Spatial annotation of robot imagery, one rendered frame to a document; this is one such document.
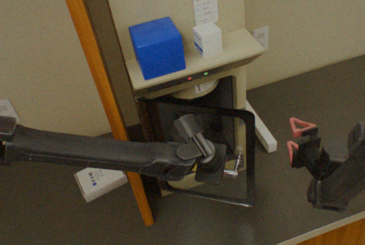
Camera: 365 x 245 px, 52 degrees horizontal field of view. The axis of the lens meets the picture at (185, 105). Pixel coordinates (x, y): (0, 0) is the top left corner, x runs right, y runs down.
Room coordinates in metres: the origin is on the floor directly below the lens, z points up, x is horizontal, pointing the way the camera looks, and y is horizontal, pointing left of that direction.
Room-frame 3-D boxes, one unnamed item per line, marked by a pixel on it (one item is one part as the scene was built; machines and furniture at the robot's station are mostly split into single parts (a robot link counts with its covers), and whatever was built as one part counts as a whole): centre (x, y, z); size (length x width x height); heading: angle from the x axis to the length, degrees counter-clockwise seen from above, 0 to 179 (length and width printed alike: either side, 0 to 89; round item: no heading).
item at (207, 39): (0.76, -0.08, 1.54); 0.05 x 0.05 x 0.06; 17
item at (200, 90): (0.91, -0.03, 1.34); 0.18 x 0.18 x 0.05
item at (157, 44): (0.73, 0.04, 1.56); 0.10 x 0.10 x 0.09; 12
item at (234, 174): (0.65, -0.08, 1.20); 0.10 x 0.05 x 0.03; 67
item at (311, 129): (0.70, -0.30, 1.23); 0.09 x 0.07 x 0.07; 12
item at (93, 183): (0.88, 0.35, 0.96); 0.16 x 0.12 x 0.04; 113
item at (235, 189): (0.71, -0.02, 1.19); 0.30 x 0.01 x 0.40; 67
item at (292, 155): (0.70, -0.30, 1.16); 0.09 x 0.07 x 0.07; 12
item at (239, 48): (0.75, -0.04, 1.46); 0.32 x 0.11 x 0.10; 102
